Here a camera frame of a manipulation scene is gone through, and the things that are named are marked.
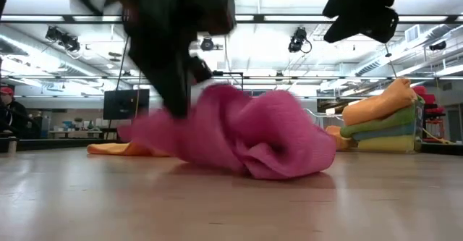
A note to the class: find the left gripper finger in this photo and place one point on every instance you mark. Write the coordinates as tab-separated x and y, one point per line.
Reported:
200	71
166	74

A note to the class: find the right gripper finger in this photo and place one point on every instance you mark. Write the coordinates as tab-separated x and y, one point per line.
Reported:
341	31

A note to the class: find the pink microfiber towel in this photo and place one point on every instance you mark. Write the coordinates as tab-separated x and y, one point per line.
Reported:
235	132

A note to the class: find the green microfiber towel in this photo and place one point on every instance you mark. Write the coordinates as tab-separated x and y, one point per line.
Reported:
383	123

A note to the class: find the blue microfiber towel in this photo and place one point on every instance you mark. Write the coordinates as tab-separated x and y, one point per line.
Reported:
383	133

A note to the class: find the clear plastic bin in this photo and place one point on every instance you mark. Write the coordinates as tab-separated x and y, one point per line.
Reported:
419	118

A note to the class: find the yellow microfiber towel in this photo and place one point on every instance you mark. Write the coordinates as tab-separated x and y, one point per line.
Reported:
387	144

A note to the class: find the black ceiling spotlight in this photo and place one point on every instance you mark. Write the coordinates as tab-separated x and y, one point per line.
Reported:
437	45
297	40
63	38
207	44

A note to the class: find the black monitor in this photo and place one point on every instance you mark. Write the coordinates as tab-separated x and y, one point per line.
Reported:
124	103

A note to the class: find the black overhead light beam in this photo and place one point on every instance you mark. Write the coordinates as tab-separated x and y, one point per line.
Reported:
289	18

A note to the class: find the red cart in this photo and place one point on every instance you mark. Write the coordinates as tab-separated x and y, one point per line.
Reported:
432	103

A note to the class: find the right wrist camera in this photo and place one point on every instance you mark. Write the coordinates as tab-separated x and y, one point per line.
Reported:
381	25

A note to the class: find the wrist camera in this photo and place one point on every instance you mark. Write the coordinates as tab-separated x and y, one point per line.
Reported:
381	25
217	6

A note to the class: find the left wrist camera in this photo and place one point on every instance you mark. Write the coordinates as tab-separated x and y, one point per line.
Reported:
217	6

